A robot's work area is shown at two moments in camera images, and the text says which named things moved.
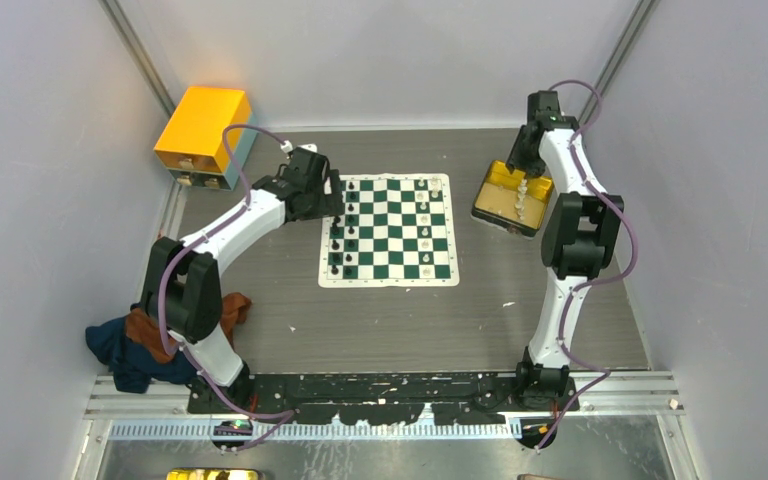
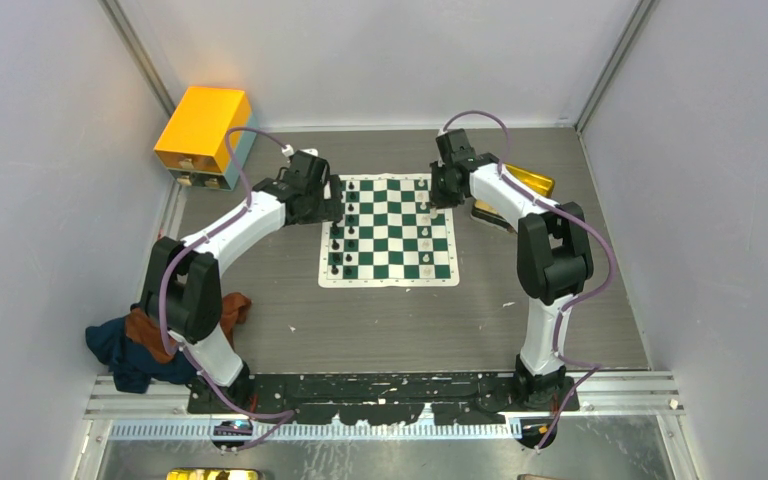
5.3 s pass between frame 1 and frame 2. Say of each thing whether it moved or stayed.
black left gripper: stayed
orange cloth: stayed
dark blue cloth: stayed
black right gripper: moved
